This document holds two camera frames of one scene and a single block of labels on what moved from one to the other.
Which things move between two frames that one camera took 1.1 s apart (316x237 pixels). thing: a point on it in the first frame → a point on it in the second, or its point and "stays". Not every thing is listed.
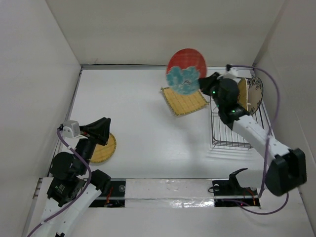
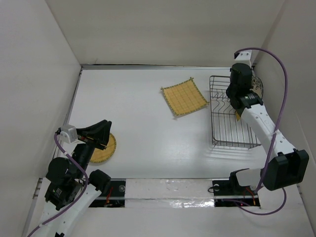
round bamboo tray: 103,153 stays
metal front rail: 173,197 stays
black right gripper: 205,83 → 251,84
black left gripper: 100,127 stays
